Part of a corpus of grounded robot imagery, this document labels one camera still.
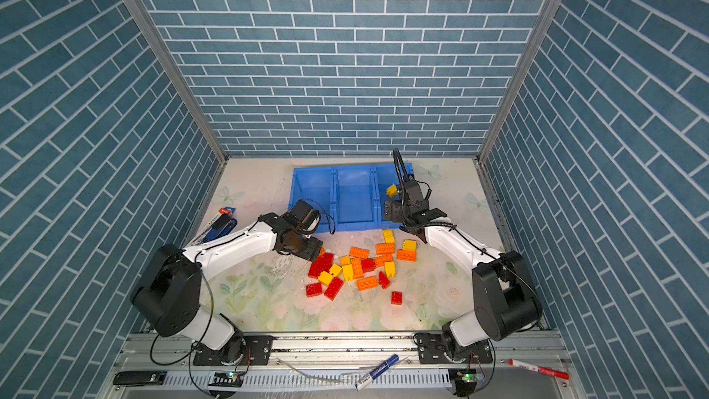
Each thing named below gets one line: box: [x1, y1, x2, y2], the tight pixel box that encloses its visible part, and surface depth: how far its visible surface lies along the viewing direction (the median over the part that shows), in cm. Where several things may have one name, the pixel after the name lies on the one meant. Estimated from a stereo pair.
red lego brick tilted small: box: [378, 270, 391, 290], surface depth 87 cm
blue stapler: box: [190, 206, 238, 246], surface depth 99 cm
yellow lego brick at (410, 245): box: [401, 239, 419, 253], surface depth 94 cm
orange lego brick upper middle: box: [375, 242, 397, 255], surface depth 93 cm
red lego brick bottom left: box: [305, 282, 323, 298], surface depth 86 cm
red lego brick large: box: [307, 252, 335, 279], surface depth 90 cm
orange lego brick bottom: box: [356, 276, 380, 292], surface depth 87 cm
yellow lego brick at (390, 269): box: [384, 261, 397, 279], surface depth 88 cm
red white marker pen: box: [508, 358, 570, 380], surface depth 72 cm
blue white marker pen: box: [354, 353, 400, 391], surface depth 71 cm
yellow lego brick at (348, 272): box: [341, 264, 354, 282], surface depth 88 cm
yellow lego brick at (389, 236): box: [382, 229, 397, 244], surface depth 98 cm
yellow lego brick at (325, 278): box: [317, 270, 334, 287], surface depth 86 cm
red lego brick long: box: [324, 276, 344, 302], surface depth 86 cm
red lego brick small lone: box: [390, 290, 404, 306], surface depth 84 cm
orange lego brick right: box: [396, 249, 417, 263], surface depth 94 cm
